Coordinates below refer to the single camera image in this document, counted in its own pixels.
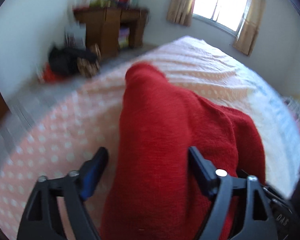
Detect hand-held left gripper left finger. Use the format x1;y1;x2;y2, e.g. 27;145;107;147
17;147;109;240

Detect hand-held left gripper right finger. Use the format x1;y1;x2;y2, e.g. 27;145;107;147
188;146;275;240

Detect red knit sweater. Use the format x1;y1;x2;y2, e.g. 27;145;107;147
100;62;267;240

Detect bed with polka-dot sheet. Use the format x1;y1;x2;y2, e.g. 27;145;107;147
0;35;300;240

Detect red item on floor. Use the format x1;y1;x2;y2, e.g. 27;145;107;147
38;64;66;83

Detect wicker basket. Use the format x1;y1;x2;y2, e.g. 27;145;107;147
77;43;102;78

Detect black bag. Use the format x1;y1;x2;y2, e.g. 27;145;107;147
48;45;98;76

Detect white printed bag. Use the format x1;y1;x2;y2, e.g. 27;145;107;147
64;23;87;48

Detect stack of books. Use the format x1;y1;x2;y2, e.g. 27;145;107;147
118;27;130;49

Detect brown wooden desk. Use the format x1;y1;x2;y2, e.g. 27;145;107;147
73;6;149;58

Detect beige patterned curtain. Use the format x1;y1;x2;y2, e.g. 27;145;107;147
232;0;268;56
167;0;196;27

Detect window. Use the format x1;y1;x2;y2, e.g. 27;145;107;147
192;0;256;37

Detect green items on desk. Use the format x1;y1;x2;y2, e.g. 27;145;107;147
90;0;112;8

